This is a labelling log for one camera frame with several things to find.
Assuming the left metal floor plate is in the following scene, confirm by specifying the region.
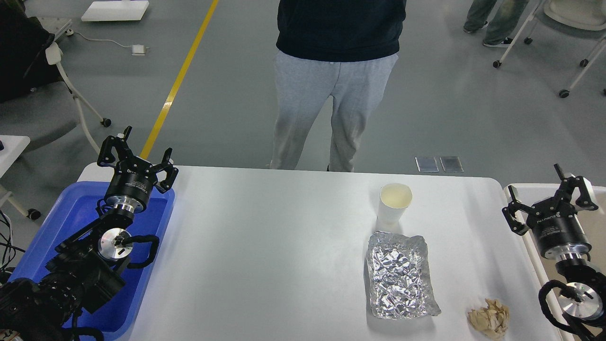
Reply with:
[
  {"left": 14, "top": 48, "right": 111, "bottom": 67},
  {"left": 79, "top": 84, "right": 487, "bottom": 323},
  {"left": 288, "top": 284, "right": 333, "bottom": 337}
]
[{"left": 415, "top": 157, "right": 440, "bottom": 173}]

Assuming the white paper cup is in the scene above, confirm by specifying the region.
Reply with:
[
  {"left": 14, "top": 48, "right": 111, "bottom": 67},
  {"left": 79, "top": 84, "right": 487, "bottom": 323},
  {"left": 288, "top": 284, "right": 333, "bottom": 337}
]
[{"left": 377, "top": 183, "right": 413, "bottom": 224}]

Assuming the black cables left edge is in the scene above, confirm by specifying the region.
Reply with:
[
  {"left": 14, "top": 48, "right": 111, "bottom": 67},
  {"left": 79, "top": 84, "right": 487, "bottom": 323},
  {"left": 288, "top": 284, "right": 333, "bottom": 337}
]
[{"left": 0, "top": 211, "right": 25, "bottom": 273}]

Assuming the right metal floor plate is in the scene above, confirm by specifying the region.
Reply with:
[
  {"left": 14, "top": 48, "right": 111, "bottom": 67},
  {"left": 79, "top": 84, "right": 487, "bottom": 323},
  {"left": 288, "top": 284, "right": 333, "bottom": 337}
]
[{"left": 439, "top": 157, "right": 464, "bottom": 173}]

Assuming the white power adapter with cable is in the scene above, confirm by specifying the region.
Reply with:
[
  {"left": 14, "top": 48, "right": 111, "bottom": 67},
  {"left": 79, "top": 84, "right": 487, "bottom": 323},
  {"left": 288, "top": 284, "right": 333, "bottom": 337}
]
[{"left": 65, "top": 29, "right": 149, "bottom": 56}]

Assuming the grey office chair left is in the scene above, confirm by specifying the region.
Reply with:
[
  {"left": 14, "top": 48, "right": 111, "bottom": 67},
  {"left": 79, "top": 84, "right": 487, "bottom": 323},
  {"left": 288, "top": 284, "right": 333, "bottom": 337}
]
[{"left": 1, "top": 0, "right": 100, "bottom": 153}]

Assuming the crumpled brown paper ball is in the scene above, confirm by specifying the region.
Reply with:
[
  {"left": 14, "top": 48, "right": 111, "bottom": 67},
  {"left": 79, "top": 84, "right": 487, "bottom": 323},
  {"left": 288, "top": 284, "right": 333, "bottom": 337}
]
[{"left": 467, "top": 298, "right": 511, "bottom": 341}]

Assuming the crumpled aluminium foil tray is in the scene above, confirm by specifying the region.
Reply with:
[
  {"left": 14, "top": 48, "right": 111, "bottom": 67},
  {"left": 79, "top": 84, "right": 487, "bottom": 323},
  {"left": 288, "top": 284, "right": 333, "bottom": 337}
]
[{"left": 366, "top": 231, "right": 442, "bottom": 320}]

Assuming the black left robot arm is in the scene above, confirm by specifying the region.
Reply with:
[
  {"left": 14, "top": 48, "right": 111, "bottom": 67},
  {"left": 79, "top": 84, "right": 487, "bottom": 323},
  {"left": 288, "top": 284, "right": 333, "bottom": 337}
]
[{"left": 1, "top": 126, "right": 179, "bottom": 341}]

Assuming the metal floor plate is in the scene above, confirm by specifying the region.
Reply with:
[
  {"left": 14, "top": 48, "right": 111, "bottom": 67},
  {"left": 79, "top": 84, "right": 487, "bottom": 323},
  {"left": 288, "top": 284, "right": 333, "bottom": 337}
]
[
  {"left": 415, "top": 157, "right": 440, "bottom": 173},
  {"left": 439, "top": 157, "right": 464, "bottom": 173}
]

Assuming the white flat board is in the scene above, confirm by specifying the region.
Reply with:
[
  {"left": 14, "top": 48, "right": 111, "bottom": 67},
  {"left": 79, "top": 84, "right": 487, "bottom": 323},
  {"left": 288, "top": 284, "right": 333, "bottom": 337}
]
[{"left": 80, "top": 0, "right": 149, "bottom": 22}]

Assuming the person in grey trousers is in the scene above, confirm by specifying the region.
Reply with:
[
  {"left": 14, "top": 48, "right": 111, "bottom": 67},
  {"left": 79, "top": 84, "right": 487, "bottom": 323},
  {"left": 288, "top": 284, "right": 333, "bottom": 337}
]
[{"left": 269, "top": 0, "right": 407, "bottom": 172}]

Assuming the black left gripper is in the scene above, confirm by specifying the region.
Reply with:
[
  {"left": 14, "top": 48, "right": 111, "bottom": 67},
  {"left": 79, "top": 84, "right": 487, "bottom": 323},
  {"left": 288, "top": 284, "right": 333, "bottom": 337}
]
[{"left": 97, "top": 126, "right": 179, "bottom": 209}]

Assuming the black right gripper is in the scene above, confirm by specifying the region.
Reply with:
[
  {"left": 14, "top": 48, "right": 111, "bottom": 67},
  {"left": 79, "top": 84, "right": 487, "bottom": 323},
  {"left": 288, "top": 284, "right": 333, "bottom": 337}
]
[{"left": 502, "top": 164, "right": 599, "bottom": 260}]

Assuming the white side table left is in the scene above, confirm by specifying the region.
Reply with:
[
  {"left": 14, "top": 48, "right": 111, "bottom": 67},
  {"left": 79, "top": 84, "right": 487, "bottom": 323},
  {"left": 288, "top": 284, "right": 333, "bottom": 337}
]
[{"left": 0, "top": 135, "right": 42, "bottom": 220}]

